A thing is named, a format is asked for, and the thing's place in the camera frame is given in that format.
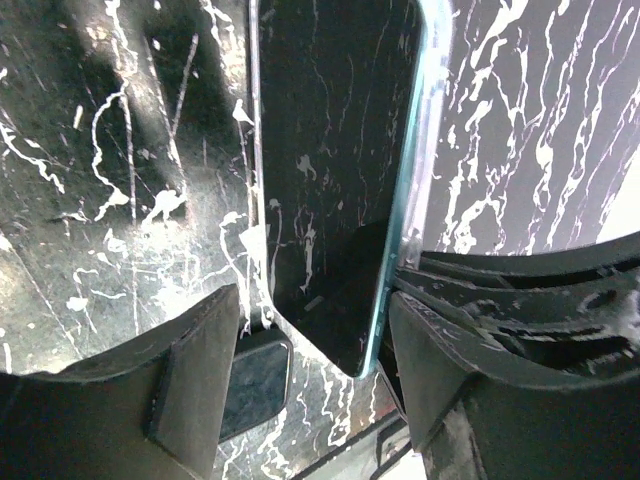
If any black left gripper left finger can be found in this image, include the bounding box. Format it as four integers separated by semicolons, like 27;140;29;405
1;285;240;479

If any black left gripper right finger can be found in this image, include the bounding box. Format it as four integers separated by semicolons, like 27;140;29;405
389;292;639;479

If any phone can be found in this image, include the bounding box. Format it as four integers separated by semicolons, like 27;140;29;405
251;1;454;378

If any black smartphone on table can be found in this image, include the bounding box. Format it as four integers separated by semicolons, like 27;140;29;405
219;328;293;443

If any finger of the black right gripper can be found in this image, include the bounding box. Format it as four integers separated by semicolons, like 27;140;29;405
419;233;639;287
396;270;639;370

